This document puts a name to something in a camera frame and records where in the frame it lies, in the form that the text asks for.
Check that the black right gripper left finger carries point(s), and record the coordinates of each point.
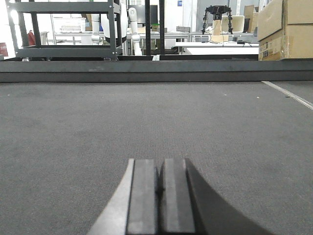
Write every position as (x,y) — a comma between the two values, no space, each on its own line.
(132,210)

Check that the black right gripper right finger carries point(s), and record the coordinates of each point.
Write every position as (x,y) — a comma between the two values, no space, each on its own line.
(190,206)

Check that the dark grey carpet mat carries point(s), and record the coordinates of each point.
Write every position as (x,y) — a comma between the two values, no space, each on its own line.
(65,147)

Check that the dark raised platform edge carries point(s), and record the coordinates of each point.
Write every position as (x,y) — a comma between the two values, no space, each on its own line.
(155,71)

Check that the white lab table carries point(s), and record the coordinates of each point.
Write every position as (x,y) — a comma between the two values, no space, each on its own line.
(226,48)

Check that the black robot on stand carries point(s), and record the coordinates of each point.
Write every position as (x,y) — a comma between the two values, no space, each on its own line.
(217,11)

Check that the white plastic basket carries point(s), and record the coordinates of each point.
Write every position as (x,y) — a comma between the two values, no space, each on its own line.
(69,24)

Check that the black metal shelf rack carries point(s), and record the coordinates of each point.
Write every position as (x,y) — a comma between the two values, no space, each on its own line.
(34,36)

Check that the large cardboard box right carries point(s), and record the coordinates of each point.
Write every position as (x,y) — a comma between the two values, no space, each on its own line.
(285,30)

